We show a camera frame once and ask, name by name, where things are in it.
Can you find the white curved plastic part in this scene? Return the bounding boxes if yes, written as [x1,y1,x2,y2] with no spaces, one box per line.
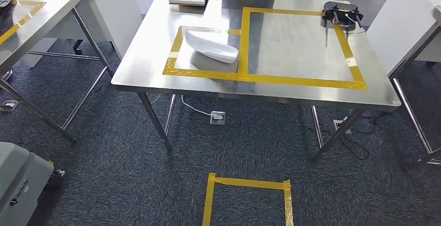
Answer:
[184,30,240,64]

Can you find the steel workbench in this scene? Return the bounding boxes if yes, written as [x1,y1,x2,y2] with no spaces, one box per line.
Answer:
[0,0,115,145]
[110,0,403,163]
[388,6,441,166]

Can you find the black remote controller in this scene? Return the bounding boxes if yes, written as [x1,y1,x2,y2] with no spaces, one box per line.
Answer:
[320,1,365,48]

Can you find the large yellow tape rectangle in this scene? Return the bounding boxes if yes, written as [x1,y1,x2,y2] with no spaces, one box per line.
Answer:
[238,6,368,91]

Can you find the white power strip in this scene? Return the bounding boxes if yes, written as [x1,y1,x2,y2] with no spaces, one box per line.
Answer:
[332,119,353,135]

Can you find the small yellow tape rectangle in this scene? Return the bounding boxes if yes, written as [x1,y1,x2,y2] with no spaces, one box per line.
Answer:
[162,25,242,81]

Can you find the silver floor socket box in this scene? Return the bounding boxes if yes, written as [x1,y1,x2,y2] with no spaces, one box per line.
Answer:
[210,111,227,126]
[0,99,19,113]

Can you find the black device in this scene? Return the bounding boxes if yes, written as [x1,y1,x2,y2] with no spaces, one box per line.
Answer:
[0,0,19,36]

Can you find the grey machine housing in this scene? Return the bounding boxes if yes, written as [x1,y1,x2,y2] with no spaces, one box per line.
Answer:
[0,141,56,226]

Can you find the black floor cable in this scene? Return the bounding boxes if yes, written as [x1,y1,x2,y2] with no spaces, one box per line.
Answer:
[339,111,392,161]

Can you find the white power cable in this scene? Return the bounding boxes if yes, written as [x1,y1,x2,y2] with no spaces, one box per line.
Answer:
[180,95,213,117]

